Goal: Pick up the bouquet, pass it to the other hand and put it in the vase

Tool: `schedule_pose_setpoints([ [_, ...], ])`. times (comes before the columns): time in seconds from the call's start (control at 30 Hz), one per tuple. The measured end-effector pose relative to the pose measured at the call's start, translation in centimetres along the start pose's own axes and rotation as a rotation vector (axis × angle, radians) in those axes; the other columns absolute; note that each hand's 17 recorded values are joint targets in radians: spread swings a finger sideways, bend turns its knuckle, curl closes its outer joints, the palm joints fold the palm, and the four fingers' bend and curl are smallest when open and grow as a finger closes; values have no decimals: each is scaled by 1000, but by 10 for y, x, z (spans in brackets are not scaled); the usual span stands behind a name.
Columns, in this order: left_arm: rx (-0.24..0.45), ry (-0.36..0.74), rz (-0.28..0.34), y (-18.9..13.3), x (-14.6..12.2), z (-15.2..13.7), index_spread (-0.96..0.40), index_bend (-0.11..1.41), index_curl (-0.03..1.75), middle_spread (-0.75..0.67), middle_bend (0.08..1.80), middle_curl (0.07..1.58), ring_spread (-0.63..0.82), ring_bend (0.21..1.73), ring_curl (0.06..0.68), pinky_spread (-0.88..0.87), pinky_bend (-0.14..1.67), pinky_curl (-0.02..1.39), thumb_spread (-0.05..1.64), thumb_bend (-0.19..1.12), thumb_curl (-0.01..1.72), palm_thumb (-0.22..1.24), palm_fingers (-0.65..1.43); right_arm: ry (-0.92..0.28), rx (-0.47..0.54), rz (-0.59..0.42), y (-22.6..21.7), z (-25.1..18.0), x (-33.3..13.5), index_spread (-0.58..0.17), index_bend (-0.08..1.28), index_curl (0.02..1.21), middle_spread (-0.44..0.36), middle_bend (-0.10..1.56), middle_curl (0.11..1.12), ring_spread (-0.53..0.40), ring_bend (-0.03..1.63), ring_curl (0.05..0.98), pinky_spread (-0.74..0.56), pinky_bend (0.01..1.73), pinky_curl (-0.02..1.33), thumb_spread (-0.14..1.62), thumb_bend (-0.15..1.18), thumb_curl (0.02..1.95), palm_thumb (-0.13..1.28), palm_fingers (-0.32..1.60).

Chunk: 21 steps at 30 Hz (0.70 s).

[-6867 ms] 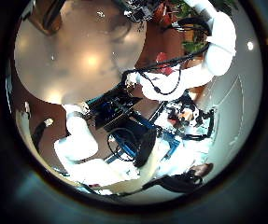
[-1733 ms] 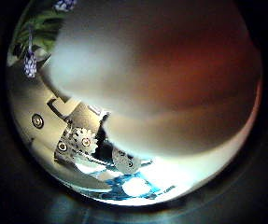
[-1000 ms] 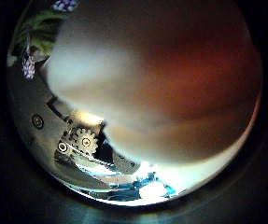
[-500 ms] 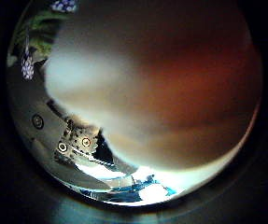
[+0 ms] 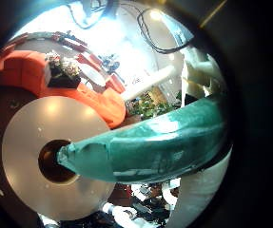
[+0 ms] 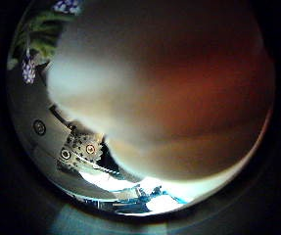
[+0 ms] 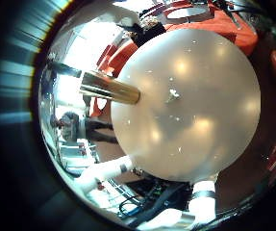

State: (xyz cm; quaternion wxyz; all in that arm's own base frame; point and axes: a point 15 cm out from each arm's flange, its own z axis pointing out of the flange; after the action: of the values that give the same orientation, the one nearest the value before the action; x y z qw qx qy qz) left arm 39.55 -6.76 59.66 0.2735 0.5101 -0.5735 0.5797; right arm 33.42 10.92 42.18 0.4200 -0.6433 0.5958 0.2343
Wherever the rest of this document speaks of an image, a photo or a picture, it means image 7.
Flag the amber glass vase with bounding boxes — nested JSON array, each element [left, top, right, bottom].
[[79, 70, 141, 106]]

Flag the orange sofa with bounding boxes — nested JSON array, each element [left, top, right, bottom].
[[89, 39, 139, 117]]

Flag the small white scrap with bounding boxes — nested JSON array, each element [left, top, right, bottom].
[[165, 89, 181, 104]]

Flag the black cable bundle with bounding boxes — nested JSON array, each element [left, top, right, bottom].
[[117, 182, 193, 226]]

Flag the orange beanbag seat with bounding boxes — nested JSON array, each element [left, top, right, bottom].
[[163, 0, 259, 56]]

